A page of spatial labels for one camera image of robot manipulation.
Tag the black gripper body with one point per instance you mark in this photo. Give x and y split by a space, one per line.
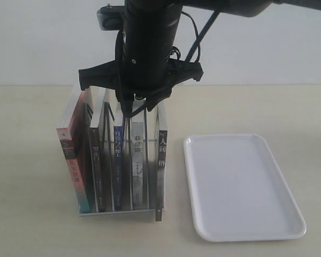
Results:
154 87

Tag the blue spine book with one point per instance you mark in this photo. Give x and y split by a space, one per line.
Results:
120 162

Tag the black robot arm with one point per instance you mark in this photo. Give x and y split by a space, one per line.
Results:
143 67

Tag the black white spine book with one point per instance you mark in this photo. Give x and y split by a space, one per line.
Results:
157 132

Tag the black spine thin book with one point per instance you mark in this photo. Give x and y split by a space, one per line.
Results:
96 133

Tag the grey spine book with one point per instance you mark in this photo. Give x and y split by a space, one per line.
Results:
137 141

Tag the pink red spine book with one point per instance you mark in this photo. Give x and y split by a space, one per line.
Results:
73 134

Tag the clear acrylic book rack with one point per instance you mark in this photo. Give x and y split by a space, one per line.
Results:
107 155

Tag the white plastic tray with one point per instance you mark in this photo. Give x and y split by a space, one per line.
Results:
237 191

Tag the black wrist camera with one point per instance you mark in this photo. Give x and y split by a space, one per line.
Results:
110 17

